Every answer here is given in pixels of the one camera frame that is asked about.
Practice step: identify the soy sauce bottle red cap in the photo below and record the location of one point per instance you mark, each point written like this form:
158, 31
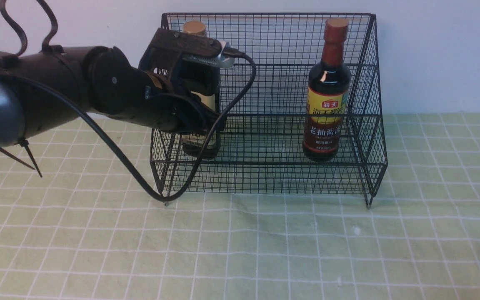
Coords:
327, 96

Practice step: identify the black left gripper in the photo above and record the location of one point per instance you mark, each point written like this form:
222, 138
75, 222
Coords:
189, 104

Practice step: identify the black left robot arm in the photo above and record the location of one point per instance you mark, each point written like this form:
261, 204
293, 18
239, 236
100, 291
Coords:
48, 89

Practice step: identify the black wire mesh rack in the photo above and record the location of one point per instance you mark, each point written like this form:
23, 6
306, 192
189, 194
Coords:
261, 148

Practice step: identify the green checkered tablecloth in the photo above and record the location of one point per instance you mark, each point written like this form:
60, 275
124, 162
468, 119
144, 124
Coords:
86, 230

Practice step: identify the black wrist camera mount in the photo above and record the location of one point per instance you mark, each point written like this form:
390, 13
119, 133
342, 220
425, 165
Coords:
168, 49

